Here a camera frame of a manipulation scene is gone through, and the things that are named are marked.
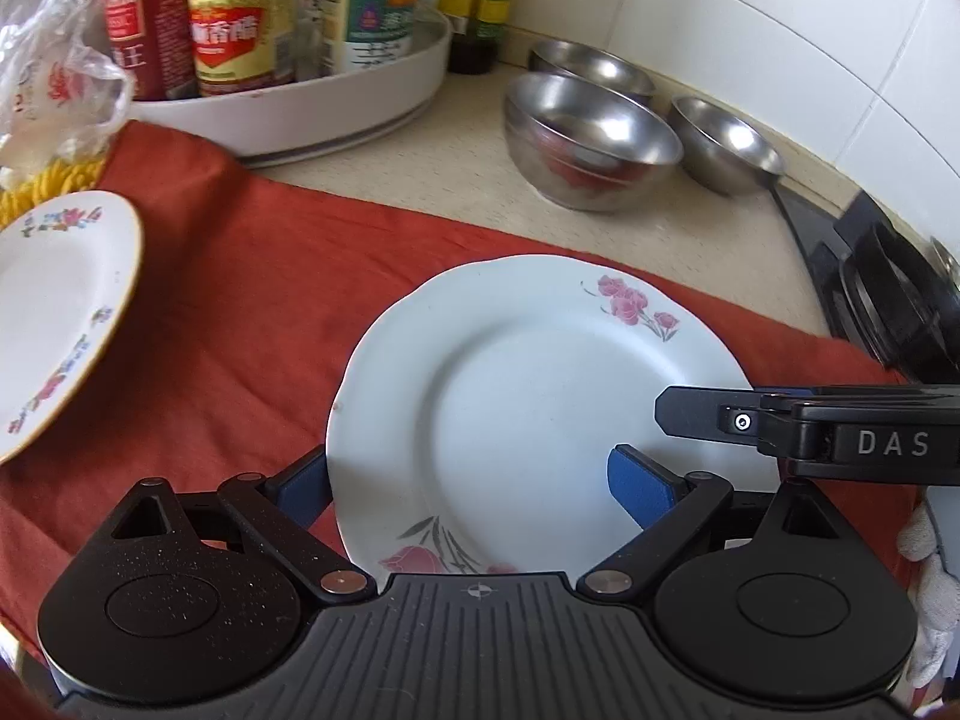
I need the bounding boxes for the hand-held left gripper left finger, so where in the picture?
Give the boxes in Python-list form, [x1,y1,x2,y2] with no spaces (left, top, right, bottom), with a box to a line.
[112,444,376,605]

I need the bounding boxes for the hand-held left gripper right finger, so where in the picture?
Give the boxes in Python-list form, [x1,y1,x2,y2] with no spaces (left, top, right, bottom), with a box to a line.
[577,444,845,602]

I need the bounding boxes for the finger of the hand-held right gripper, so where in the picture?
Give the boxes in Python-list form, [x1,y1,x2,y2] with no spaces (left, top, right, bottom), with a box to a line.
[655,385,812,460]

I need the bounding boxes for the white plate with pink flowers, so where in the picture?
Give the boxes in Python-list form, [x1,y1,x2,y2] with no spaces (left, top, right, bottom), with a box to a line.
[325,255,782,578]

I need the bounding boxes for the stainless steel bowl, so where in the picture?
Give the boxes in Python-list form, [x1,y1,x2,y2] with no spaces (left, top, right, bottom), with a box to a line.
[669,95,785,197]
[502,73,685,212]
[527,40,659,107]

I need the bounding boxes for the person's right hand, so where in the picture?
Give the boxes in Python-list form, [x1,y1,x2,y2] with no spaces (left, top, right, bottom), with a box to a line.
[896,502,955,691]

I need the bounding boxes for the black pan support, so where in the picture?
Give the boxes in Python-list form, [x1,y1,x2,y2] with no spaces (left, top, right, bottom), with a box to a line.
[836,223,960,385]

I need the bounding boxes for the black gas stove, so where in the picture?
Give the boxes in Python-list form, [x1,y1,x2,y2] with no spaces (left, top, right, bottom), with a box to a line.
[769,180,960,391]

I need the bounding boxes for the red cloth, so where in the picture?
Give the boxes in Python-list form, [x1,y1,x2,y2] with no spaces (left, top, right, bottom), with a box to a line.
[0,120,925,646]

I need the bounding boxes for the white floral plate gold rim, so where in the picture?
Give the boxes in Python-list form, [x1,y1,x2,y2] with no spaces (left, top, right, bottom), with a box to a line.
[0,191,145,466]

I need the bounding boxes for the white round turntable tray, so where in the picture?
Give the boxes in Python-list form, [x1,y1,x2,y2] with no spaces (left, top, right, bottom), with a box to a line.
[127,7,455,170]

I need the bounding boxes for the yellow curly strands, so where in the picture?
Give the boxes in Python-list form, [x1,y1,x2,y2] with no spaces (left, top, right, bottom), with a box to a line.
[0,157,112,230]

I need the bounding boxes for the yellow green label oil bottle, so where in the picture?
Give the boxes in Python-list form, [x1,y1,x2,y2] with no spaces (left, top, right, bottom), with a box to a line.
[439,0,520,77]

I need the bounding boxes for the yellow red label vinegar bottle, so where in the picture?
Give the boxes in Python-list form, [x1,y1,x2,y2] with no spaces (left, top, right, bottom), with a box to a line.
[184,0,297,98]

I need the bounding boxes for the clear bottle green white label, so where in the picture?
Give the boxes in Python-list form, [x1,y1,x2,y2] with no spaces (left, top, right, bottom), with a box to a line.
[322,0,421,77]

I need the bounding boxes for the red label sauce bottle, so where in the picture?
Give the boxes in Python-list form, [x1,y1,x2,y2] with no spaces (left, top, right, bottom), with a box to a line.
[97,0,197,102]

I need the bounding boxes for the clear plastic bag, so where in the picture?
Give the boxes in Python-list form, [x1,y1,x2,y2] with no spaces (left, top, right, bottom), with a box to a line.
[0,0,136,188]

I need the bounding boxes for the steel burner drip ring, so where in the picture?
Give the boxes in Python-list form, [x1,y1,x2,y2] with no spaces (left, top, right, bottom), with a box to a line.
[928,236,960,280]

